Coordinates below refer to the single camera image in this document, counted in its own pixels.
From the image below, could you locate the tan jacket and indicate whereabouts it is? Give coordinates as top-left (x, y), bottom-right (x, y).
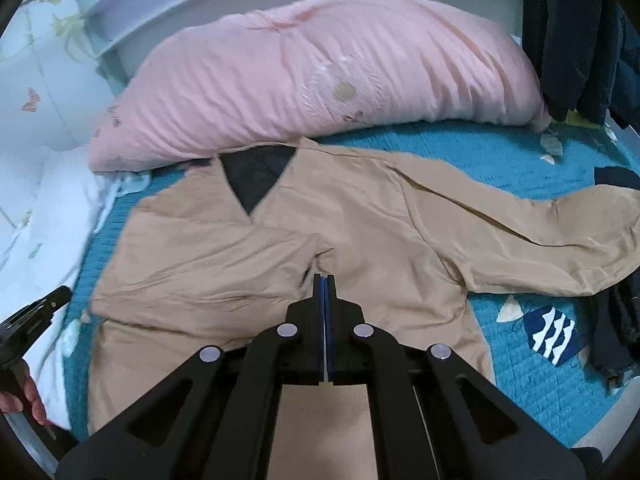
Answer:
top-left (86, 135), bottom-right (640, 436)

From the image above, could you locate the left hand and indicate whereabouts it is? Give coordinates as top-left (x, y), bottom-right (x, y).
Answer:
top-left (0, 361), bottom-right (48, 426)

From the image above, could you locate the white floral blanket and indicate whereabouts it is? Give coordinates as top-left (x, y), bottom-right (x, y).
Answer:
top-left (1, 148), bottom-right (151, 430)

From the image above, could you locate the dark navy folded garment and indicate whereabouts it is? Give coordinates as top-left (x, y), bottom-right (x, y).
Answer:
top-left (584, 164), bottom-right (640, 391)

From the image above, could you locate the pink pillow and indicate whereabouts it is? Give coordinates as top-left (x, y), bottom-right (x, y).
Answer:
top-left (88, 0), bottom-right (551, 172)

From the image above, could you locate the navy puffer jacket hanging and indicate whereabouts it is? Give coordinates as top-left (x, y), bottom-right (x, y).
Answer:
top-left (522, 0), bottom-right (639, 130)

